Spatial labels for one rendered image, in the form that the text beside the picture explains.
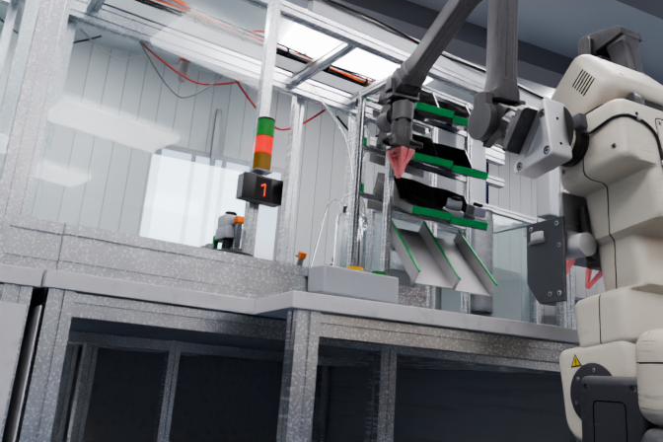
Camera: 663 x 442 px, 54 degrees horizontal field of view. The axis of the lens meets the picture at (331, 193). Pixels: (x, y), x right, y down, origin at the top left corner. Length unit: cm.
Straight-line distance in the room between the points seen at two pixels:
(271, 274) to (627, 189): 73
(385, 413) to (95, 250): 72
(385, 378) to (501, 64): 72
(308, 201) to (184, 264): 420
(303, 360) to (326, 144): 465
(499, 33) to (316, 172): 432
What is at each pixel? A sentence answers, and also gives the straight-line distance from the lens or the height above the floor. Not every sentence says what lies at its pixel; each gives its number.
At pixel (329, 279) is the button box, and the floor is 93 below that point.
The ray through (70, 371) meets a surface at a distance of 296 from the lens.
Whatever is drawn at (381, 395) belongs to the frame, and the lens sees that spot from 151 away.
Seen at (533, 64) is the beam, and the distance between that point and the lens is 483.
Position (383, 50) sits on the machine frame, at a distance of 278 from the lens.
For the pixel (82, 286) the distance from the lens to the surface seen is 121.
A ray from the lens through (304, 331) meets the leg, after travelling 116.
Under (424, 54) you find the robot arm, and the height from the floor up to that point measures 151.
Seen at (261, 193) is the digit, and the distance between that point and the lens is 177.
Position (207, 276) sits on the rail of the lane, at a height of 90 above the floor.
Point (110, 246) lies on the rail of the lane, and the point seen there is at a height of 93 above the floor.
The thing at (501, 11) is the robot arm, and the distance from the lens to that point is 143.
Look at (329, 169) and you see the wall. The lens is 568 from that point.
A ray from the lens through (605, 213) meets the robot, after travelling 130.
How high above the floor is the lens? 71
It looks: 16 degrees up
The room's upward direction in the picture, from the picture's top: 4 degrees clockwise
